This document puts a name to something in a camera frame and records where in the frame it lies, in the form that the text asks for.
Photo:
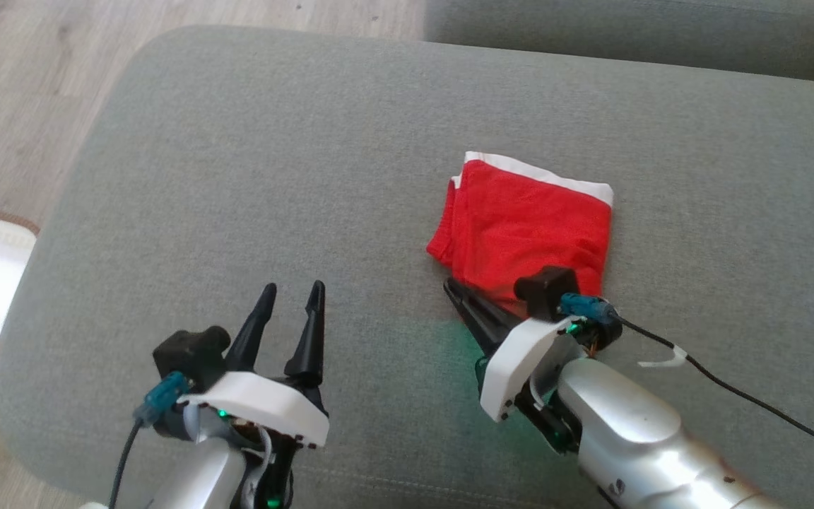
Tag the red shorts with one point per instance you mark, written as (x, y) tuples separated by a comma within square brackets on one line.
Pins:
[(520, 226)]

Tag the grey sofa back cushion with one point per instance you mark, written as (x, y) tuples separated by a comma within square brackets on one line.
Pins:
[(626, 35)]

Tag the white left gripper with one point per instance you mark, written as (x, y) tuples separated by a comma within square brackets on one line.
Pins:
[(266, 406)]

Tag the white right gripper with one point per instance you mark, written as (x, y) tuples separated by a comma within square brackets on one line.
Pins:
[(516, 367)]

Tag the grey sofa seat cushion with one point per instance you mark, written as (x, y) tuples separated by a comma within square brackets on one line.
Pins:
[(273, 177)]

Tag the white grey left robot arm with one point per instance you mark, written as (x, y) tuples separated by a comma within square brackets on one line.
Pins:
[(202, 474)]

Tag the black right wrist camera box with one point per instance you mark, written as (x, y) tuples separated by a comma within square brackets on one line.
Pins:
[(547, 290)]

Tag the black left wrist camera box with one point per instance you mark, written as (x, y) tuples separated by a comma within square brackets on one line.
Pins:
[(191, 353)]

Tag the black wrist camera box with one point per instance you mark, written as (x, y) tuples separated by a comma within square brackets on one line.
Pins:
[(547, 290), (191, 353)]

